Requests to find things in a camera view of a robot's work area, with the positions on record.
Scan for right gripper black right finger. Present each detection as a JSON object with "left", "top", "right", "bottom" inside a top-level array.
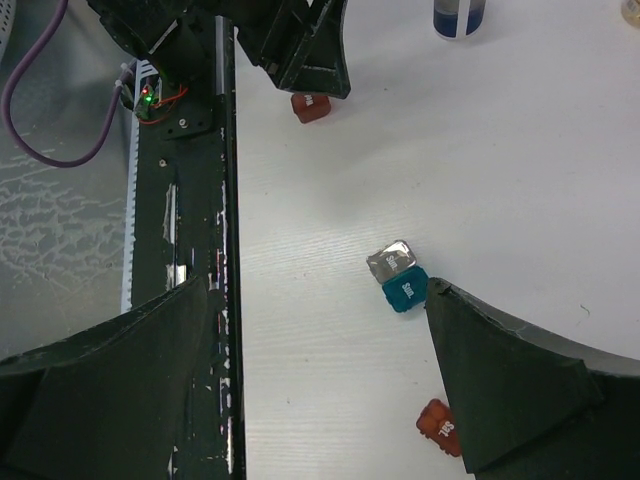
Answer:
[{"left": 426, "top": 278, "right": 639, "bottom": 479}]

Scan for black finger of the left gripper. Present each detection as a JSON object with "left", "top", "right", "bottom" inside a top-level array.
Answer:
[{"left": 237, "top": 0, "right": 351, "bottom": 99}]

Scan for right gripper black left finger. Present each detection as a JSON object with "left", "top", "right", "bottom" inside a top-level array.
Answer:
[{"left": 1, "top": 278, "right": 207, "bottom": 479}]

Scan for white bottle cap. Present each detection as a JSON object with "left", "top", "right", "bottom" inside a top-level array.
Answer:
[{"left": 433, "top": 0, "right": 486, "bottom": 40}]

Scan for teal pill box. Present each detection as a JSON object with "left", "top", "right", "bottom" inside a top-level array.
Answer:
[{"left": 382, "top": 265, "right": 429, "bottom": 313}]

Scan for grey pill box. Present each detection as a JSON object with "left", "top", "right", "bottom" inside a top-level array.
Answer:
[{"left": 366, "top": 239, "right": 417, "bottom": 285}]

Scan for glass pill bottle yellow pills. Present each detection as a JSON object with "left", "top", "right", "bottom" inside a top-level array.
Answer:
[{"left": 621, "top": 0, "right": 640, "bottom": 28}]

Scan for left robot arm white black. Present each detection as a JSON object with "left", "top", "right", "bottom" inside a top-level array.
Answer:
[{"left": 89, "top": 1, "right": 351, "bottom": 99}]

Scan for red pill box left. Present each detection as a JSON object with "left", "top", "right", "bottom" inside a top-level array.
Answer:
[{"left": 291, "top": 93, "right": 331, "bottom": 124}]

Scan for red pill box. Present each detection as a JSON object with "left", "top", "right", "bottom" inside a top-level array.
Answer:
[
  {"left": 416, "top": 398, "right": 462, "bottom": 458},
  {"left": 291, "top": 93, "right": 331, "bottom": 124}
]

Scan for red pill box right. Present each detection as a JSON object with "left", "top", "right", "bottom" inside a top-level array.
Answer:
[{"left": 416, "top": 398, "right": 462, "bottom": 458}]

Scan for white cable duct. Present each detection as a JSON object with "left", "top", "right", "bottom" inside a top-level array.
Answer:
[{"left": 119, "top": 57, "right": 156, "bottom": 314}]

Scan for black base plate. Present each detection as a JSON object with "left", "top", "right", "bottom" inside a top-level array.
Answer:
[{"left": 122, "top": 13, "right": 246, "bottom": 479}]

